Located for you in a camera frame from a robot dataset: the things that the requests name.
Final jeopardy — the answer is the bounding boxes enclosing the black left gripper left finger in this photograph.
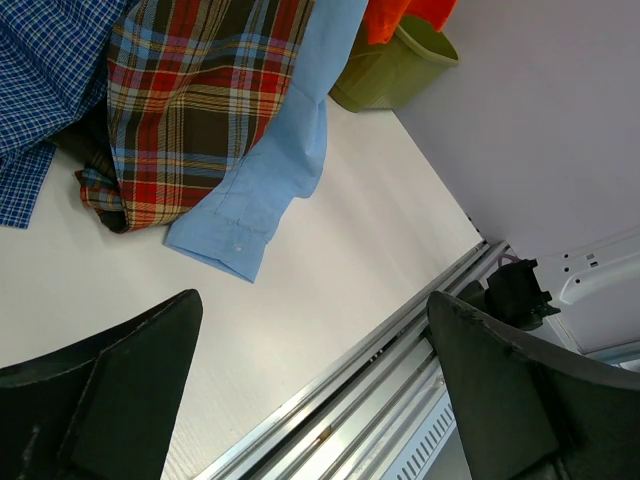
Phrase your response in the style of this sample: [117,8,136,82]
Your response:
[1,289,203,479]

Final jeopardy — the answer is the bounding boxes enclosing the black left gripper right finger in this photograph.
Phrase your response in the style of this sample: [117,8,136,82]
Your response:
[427,292,639,479]

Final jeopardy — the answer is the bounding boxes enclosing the light blue shirt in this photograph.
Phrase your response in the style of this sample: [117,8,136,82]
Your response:
[164,1,367,282]

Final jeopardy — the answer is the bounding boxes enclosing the red brown plaid shirt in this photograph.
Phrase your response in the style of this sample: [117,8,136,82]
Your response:
[76,1,313,234]

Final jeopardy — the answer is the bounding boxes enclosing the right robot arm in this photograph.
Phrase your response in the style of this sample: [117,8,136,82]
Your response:
[424,234,639,479]

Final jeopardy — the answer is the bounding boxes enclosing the blue checked shirt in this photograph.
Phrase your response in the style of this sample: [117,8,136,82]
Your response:
[1,0,130,229]

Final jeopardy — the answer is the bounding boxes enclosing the orange t-shirt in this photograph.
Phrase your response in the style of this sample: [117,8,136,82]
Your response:
[363,0,457,45]

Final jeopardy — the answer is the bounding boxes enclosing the green plastic basket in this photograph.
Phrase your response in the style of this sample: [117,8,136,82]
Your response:
[330,15,459,113]

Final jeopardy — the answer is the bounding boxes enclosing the aluminium rail base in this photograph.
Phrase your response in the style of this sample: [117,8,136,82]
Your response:
[199,241,509,479]

